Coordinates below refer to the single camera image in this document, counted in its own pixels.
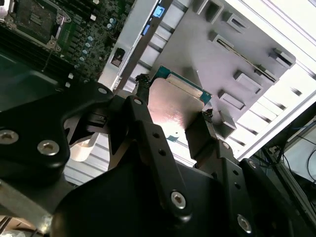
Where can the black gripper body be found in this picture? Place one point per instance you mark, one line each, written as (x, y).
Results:
(111, 209)

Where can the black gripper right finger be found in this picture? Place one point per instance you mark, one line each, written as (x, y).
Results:
(229, 172)

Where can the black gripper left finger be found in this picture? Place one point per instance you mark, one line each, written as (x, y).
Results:
(37, 118)

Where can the silver CPU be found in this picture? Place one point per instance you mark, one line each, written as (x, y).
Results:
(172, 106)

